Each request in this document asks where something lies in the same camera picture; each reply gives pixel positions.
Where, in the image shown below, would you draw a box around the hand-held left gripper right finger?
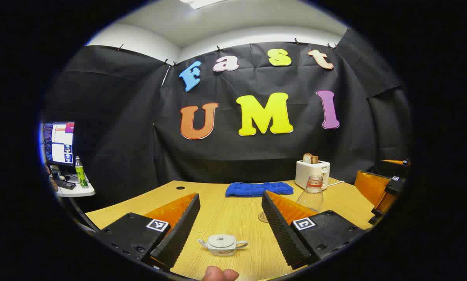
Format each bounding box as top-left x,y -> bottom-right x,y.
261,190 -> 368,270

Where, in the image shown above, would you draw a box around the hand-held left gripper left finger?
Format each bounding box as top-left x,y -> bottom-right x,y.
96,192 -> 201,272

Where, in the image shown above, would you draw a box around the clear plastic water bottle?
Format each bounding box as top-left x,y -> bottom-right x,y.
297,175 -> 324,213

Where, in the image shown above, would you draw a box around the white ceramic teacup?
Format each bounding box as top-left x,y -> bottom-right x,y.
197,234 -> 249,256

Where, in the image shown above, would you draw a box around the green drink bottle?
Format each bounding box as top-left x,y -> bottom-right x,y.
74,156 -> 89,189

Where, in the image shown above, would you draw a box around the blue towel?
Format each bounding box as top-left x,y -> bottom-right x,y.
225,182 -> 294,198

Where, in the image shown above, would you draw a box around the white toaster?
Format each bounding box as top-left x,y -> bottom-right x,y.
295,160 -> 330,190

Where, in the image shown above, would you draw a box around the white side table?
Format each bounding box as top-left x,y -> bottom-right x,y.
54,174 -> 96,197

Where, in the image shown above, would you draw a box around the computer monitor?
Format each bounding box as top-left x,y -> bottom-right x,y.
42,122 -> 76,166

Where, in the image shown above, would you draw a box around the ceiling light panel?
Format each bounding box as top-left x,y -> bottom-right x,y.
181,0 -> 226,9

